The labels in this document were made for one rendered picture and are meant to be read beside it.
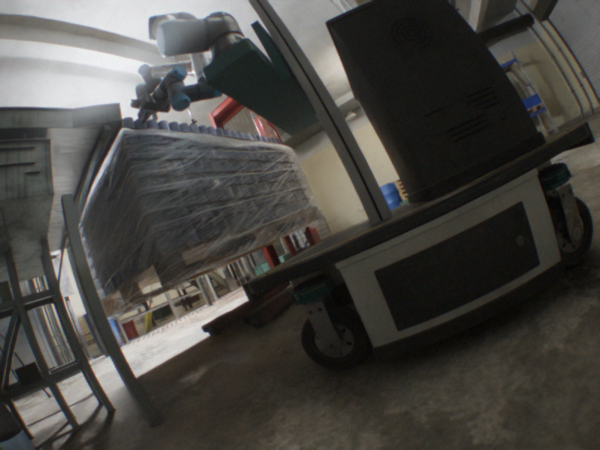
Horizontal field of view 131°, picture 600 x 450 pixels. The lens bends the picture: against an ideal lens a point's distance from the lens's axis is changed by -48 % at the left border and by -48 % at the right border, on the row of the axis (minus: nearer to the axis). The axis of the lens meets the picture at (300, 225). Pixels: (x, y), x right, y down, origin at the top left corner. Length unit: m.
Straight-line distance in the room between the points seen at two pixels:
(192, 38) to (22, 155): 0.68
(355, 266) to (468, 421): 0.35
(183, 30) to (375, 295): 0.84
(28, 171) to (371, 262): 1.03
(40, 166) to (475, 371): 1.28
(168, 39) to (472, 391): 1.07
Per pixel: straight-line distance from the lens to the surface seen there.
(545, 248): 0.61
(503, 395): 0.49
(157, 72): 1.58
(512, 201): 0.56
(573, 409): 0.45
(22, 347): 3.56
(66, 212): 0.97
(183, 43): 0.85
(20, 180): 1.01
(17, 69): 5.74
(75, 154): 1.28
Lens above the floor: 0.35
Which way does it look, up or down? 4 degrees up
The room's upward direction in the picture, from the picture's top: 24 degrees counter-clockwise
